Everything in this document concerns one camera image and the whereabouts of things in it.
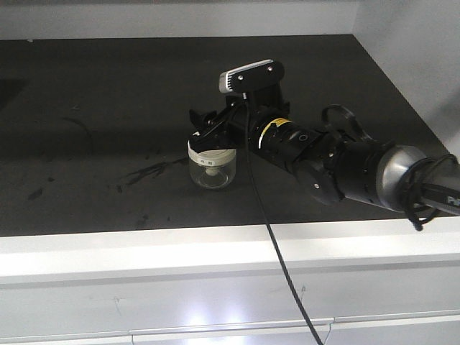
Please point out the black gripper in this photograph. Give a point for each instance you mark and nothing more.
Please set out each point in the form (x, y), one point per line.
(233, 126)

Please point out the glass jar with white lid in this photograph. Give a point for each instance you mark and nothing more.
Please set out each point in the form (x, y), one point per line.
(212, 169)

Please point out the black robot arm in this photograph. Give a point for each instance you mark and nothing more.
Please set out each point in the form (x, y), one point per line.
(340, 162)

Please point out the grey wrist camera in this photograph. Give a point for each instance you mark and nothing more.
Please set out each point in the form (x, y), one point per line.
(251, 77)

